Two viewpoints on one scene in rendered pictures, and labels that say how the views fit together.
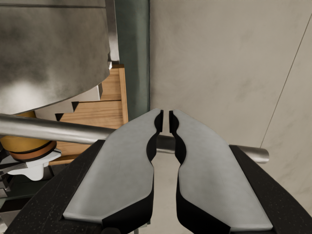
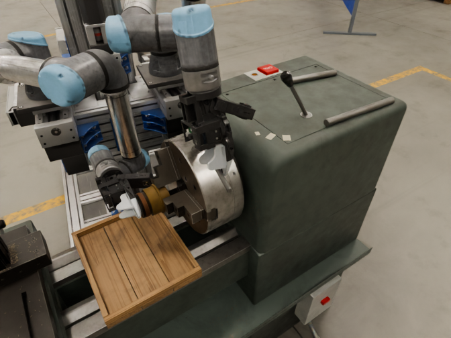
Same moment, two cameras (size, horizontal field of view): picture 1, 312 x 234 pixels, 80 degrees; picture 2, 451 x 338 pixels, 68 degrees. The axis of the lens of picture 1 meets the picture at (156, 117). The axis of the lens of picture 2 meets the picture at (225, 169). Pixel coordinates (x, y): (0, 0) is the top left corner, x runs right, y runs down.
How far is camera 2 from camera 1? 78 cm
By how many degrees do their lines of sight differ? 76
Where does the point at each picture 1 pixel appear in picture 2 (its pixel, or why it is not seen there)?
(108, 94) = (171, 273)
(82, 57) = (215, 186)
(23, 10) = not seen: hidden behind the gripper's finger
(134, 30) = (226, 328)
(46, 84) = (203, 173)
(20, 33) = not seen: hidden behind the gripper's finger
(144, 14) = (246, 329)
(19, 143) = (151, 191)
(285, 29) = not seen: outside the picture
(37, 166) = (129, 205)
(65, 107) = (178, 204)
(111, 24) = (224, 256)
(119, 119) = (149, 292)
